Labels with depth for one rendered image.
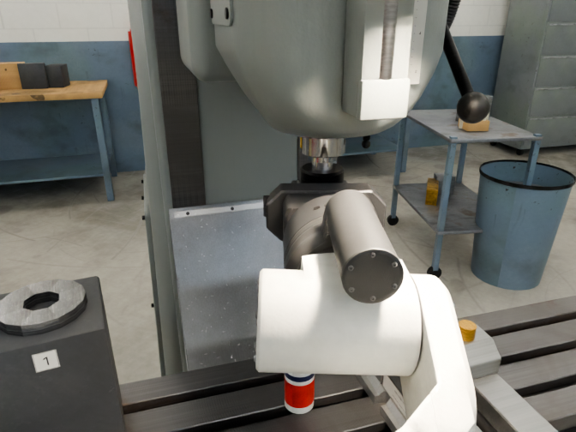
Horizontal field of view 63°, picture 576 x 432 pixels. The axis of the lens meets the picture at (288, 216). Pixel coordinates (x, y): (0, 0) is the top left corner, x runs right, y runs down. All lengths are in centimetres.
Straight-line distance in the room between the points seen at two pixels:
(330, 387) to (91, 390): 32
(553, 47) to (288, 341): 538
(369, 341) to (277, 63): 22
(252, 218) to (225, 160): 12
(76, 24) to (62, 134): 97
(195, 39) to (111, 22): 410
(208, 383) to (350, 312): 46
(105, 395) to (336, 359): 35
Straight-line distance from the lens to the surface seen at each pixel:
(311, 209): 38
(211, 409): 69
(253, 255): 89
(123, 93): 469
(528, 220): 271
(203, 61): 56
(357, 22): 37
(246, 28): 40
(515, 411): 63
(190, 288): 88
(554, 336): 91
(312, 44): 38
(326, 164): 49
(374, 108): 37
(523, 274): 288
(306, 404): 66
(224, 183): 88
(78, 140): 481
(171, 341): 106
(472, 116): 48
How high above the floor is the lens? 141
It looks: 23 degrees down
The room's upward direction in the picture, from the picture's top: straight up
